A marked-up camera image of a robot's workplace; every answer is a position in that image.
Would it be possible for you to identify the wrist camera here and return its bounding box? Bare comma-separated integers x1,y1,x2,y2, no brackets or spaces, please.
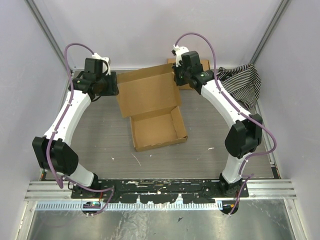
172,45,189,67
92,52,111,76

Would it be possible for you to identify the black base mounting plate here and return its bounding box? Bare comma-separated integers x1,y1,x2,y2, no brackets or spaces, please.
68,179,241,204

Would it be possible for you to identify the brown cardboard box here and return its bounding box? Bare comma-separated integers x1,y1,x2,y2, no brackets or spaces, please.
167,58,211,90
116,63,188,152

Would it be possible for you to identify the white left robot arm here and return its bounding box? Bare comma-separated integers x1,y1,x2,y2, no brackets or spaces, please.
32,53,119,199

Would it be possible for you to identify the striped cloth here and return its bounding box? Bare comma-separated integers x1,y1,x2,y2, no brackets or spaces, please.
217,64,262,110

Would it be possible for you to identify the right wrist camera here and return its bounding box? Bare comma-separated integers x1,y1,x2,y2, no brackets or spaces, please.
172,45,189,67

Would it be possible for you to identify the closed brown cardboard box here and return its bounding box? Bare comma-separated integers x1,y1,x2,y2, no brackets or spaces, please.
167,58,211,90

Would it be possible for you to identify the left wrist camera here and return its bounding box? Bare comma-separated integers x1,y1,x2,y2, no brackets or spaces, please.
92,52,111,76

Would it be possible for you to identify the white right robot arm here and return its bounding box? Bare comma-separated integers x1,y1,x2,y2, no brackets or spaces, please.
172,46,263,198

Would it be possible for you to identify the aluminium frame rail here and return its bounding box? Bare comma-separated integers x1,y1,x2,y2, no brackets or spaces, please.
24,178,297,203

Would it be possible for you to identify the slotted cable duct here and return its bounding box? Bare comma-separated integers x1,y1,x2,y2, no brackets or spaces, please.
35,200,223,211

